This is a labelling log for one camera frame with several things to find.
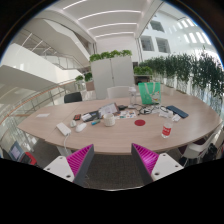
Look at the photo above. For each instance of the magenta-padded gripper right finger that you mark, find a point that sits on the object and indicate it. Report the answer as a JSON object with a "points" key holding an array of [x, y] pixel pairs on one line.
{"points": [[163, 165]]}

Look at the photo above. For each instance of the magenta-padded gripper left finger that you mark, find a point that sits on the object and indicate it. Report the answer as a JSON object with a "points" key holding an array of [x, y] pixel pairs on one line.
{"points": [[61, 166]]}

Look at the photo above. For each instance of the clear water bottle red label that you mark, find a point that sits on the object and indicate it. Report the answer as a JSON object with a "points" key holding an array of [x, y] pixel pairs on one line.
{"points": [[167, 130]]}

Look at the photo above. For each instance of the red chair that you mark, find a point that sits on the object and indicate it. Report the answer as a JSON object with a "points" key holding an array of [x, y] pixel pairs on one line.
{"points": [[30, 157]]}

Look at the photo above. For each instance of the white chair with dark seat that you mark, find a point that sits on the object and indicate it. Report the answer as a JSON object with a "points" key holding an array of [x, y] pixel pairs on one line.
{"points": [[196, 149]]}

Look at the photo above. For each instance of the white power strip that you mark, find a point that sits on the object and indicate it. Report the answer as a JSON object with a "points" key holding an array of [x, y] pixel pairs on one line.
{"points": [[63, 128]]}

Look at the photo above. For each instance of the white computer mouse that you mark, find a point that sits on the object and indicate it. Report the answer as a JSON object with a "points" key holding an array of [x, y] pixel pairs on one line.
{"points": [[80, 127]]}

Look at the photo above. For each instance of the small white device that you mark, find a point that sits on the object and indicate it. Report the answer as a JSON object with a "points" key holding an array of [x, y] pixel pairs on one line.
{"points": [[73, 123]]}

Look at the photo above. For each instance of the flat round red coaster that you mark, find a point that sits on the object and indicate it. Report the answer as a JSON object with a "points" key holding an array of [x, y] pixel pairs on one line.
{"points": [[140, 122]]}

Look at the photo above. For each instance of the small dark red wallet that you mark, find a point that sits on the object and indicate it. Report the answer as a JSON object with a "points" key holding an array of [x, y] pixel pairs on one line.
{"points": [[77, 117]]}

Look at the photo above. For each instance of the white paper slip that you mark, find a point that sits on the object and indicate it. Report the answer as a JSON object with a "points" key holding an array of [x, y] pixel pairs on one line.
{"points": [[42, 115]]}

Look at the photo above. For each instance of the dark blue keyboard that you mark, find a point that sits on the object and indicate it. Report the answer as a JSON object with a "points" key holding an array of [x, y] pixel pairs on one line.
{"points": [[177, 111]]}

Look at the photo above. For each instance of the small translucent white case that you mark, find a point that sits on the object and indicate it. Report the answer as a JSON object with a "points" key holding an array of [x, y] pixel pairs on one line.
{"points": [[86, 117]]}

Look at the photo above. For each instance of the colourful sticker sheet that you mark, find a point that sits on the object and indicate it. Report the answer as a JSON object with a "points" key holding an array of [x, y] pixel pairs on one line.
{"points": [[128, 115]]}

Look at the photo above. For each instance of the black chair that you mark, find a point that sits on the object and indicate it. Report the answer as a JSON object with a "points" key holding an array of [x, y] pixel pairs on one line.
{"points": [[72, 97]]}

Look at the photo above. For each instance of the black power adapter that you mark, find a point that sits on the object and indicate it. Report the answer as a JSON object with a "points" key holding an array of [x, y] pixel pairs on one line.
{"points": [[122, 107]]}

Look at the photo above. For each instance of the green tote bag cat print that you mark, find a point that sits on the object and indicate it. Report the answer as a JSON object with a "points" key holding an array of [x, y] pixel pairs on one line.
{"points": [[149, 94]]}

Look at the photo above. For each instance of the open spiral booklet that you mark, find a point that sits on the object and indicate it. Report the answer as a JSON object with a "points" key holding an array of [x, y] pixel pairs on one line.
{"points": [[108, 109]]}

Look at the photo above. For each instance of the clear tumbler with white lid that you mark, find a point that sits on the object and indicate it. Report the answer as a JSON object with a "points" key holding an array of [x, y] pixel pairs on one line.
{"points": [[133, 96]]}

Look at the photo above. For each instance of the glass railing with wooden handrail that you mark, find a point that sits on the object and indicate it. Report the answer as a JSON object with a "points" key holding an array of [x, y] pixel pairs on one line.
{"points": [[33, 96]]}

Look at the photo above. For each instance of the small potted green plants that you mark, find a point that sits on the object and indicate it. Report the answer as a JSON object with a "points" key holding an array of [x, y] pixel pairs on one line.
{"points": [[87, 76]]}

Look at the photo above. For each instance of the row of tall green plants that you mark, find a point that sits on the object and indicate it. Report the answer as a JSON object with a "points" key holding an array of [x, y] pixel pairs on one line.
{"points": [[186, 71]]}

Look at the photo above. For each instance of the low planter with green plants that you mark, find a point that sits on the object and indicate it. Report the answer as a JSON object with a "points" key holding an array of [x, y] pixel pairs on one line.
{"points": [[142, 70]]}

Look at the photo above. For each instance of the white cabinet with green plants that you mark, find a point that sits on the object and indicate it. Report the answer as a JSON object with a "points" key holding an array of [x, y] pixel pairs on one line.
{"points": [[111, 78]]}

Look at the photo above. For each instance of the ceiling light strips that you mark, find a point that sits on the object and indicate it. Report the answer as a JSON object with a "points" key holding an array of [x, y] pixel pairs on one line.
{"points": [[110, 13]]}

